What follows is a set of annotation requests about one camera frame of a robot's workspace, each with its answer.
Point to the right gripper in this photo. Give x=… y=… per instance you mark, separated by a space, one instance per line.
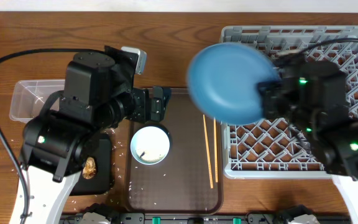
x=275 y=94

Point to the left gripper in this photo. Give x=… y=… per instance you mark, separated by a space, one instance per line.
x=145 y=110

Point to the light blue rice bowl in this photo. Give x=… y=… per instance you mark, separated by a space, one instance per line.
x=150 y=145

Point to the blue plate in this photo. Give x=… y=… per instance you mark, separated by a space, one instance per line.
x=222 y=81

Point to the wooden chopstick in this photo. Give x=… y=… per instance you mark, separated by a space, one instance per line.
x=208 y=153
x=215 y=151

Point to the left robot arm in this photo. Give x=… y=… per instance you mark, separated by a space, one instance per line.
x=98 y=94

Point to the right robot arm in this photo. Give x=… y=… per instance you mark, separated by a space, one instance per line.
x=312 y=97

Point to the grey dishwasher rack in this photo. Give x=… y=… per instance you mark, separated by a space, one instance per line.
x=271 y=149

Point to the black tray bin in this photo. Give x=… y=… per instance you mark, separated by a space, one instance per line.
x=100 y=182

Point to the brown food clump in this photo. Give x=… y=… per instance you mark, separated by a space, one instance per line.
x=90 y=168

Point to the brown serving tray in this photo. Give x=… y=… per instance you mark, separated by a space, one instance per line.
x=180 y=182

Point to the clear plastic bin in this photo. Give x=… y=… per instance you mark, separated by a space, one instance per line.
x=29 y=97

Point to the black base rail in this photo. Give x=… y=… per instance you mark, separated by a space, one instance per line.
x=252 y=218

